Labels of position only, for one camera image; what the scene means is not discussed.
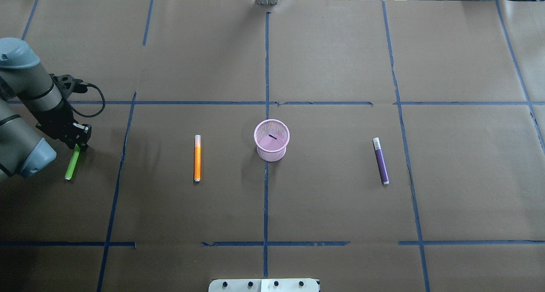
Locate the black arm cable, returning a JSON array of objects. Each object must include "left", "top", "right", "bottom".
[{"left": 68, "top": 83, "right": 106, "bottom": 118}]

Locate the green marker pen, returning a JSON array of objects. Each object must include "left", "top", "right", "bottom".
[{"left": 64, "top": 144, "right": 80, "bottom": 181}]

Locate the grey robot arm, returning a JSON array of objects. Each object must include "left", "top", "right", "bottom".
[{"left": 0, "top": 37, "right": 97, "bottom": 182}]

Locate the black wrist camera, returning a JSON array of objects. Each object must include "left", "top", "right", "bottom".
[{"left": 49, "top": 74, "right": 88, "bottom": 99}]

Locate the purple marker pen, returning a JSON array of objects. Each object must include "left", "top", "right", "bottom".
[{"left": 373, "top": 137, "right": 390, "bottom": 185}]

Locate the orange marker pen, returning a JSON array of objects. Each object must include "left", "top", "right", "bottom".
[{"left": 193, "top": 134, "right": 202, "bottom": 183}]

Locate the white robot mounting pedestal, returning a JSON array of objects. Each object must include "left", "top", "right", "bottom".
[{"left": 208, "top": 278, "right": 321, "bottom": 292}]

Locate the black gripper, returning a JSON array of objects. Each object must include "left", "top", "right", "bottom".
[{"left": 36, "top": 100, "right": 92, "bottom": 152}]

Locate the pink mesh pen holder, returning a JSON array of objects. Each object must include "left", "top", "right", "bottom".
[{"left": 253, "top": 119, "right": 290, "bottom": 162}]

